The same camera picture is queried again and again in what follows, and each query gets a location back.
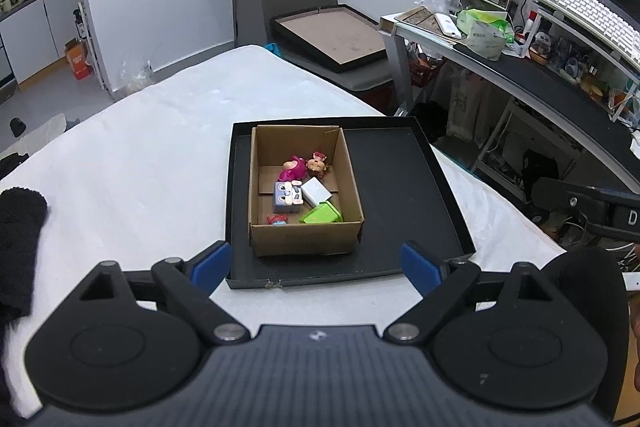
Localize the blue troll figure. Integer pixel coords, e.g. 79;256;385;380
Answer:
266;213;288;225

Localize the lavender toy block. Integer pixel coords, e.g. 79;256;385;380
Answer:
273;180;304;213

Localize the green plastic box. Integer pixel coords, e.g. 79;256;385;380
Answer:
299;200;343;225

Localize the white charger plug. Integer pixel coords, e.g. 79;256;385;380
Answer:
300;178;332;208

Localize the pink haired doll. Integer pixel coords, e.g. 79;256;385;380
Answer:
278;155;307;182

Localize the brown haired small doll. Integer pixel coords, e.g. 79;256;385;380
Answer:
306;152;330;180

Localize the grey desk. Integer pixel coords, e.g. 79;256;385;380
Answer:
378;14;639;193

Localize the black tray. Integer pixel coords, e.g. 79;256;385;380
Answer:
226;117;475;289

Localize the cardboard box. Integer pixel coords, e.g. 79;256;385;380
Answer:
247;124;364;257

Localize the black cloth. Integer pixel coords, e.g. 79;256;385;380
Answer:
0;187;48;327

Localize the white keyboard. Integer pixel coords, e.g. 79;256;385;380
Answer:
537;0;639;69

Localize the red basket under desk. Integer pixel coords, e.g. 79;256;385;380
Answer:
409;53;444;88

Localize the green white bag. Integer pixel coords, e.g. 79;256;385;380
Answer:
456;9;515;61

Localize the white phone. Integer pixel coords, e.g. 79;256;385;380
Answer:
435;13;462;40

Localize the orange carton on floor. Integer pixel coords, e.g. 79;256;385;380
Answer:
65;38;92;81

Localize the picture frame on chair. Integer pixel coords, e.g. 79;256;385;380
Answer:
270;4;386;72

